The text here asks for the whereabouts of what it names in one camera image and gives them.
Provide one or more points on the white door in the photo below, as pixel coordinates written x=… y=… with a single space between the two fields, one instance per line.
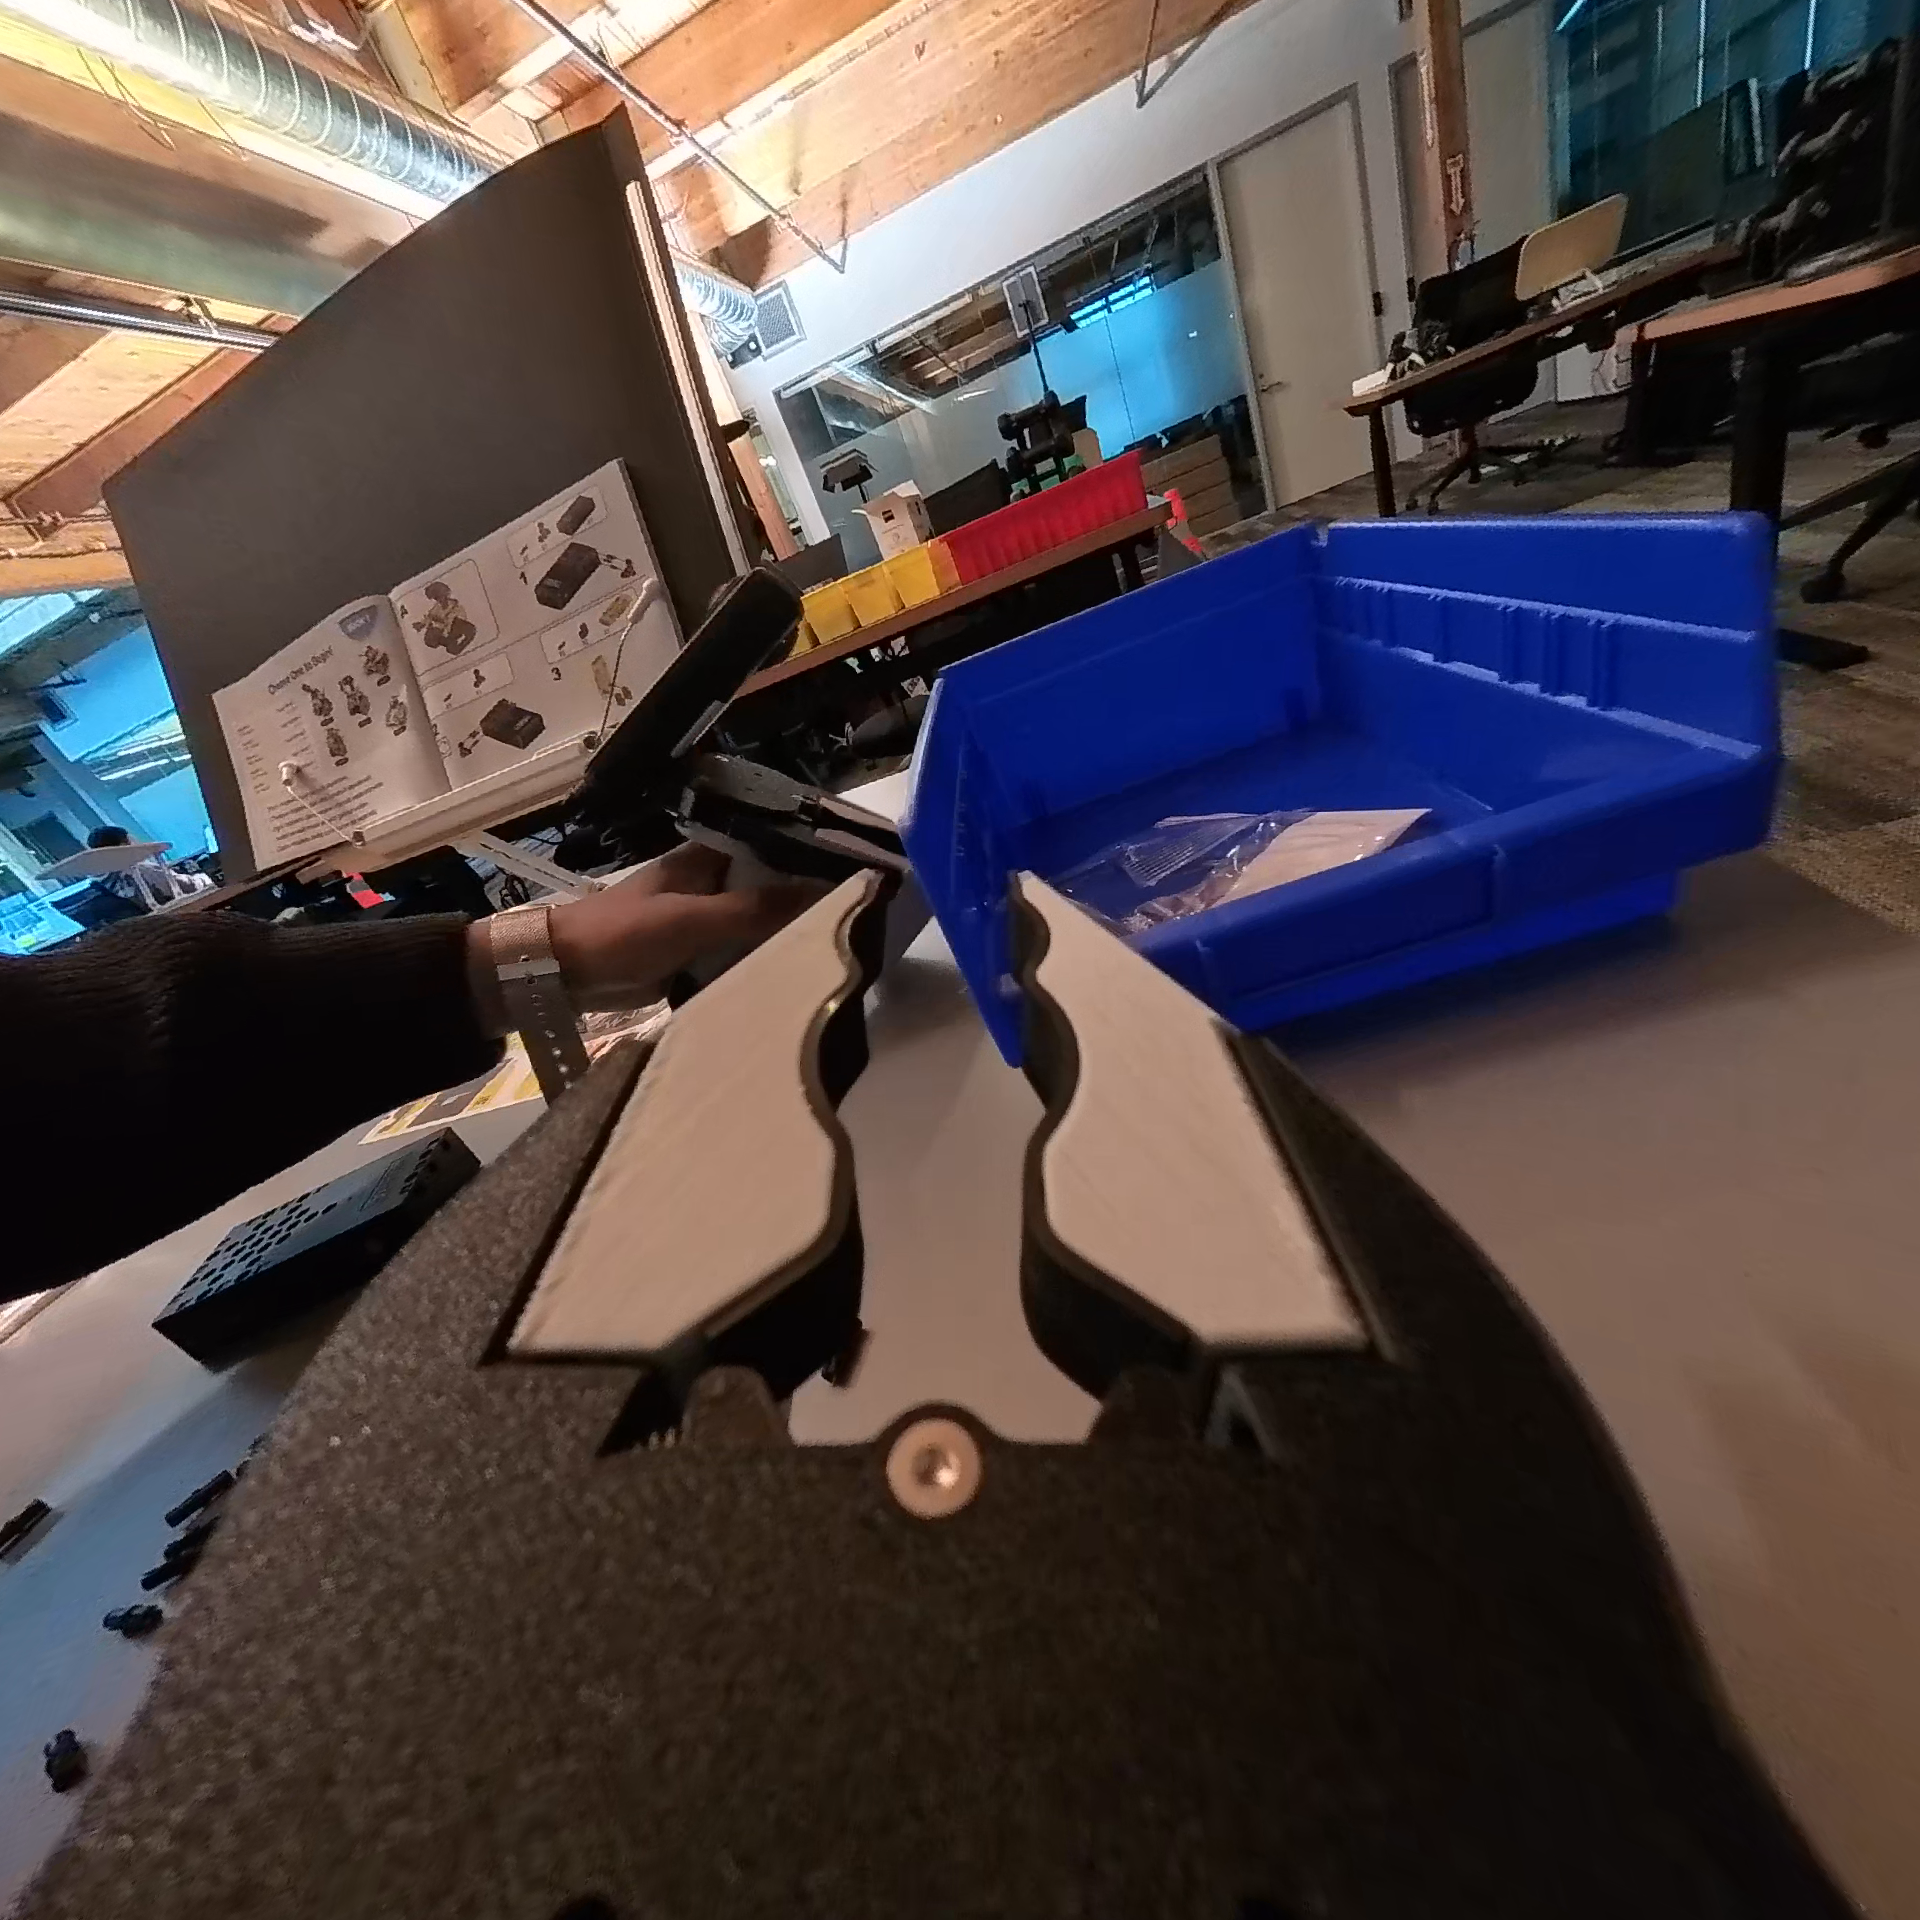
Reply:
x=1299 y=301

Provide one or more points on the silver ventilation duct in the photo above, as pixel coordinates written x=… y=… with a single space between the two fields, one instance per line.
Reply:
x=300 y=106

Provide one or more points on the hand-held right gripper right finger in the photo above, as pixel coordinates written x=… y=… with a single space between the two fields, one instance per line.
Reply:
x=1185 y=1186

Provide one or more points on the long wooden table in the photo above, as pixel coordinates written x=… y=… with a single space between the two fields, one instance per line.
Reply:
x=1020 y=580

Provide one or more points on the black equipment frame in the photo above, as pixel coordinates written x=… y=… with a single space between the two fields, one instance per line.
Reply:
x=1041 y=436

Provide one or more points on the open instruction booklet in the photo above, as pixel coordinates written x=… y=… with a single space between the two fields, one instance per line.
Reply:
x=450 y=675

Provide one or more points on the person's left hand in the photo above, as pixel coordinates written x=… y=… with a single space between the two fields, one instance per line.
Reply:
x=644 y=922

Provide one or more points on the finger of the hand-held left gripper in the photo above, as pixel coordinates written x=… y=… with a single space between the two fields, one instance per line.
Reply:
x=869 y=850

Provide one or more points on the small black plastic pin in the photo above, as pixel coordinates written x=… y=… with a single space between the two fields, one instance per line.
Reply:
x=62 y=1759
x=22 y=1528

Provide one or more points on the red storage bin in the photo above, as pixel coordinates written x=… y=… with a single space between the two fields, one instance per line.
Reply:
x=1049 y=518

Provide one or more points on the black office chair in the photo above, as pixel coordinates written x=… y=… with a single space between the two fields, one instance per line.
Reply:
x=1469 y=346

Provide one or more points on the white cardboard box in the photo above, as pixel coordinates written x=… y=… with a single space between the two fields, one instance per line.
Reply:
x=892 y=524

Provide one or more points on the yellow grey sticker sheet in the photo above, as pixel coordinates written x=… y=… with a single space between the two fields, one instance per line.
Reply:
x=442 y=1109

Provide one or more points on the beige back office chair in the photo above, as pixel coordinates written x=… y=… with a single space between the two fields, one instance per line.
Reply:
x=1568 y=248

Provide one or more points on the clear plastic bag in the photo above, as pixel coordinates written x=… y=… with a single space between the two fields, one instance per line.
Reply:
x=1320 y=840

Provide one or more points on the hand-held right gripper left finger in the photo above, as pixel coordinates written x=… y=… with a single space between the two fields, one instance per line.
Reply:
x=705 y=1172

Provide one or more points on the yellow storage bin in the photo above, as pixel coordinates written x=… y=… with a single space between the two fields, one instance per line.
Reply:
x=820 y=608
x=873 y=591
x=922 y=573

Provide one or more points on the tripod with white panel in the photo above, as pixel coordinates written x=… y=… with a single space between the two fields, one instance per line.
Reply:
x=1024 y=294

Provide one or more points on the person's left forearm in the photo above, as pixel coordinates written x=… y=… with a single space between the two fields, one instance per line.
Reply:
x=225 y=1080

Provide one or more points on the black perforated plastic box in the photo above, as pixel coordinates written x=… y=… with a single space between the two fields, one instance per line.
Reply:
x=315 y=1245

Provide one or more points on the blue plastic bin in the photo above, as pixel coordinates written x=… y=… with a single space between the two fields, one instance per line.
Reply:
x=1576 y=750

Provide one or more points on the pile of small plastic pins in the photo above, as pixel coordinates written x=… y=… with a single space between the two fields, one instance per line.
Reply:
x=198 y=1499

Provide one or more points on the silver mesh watch band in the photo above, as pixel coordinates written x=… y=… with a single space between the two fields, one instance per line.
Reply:
x=523 y=946

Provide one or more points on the wooden top desk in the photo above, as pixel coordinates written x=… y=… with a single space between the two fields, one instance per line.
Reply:
x=1800 y=301
x=1515 y=354

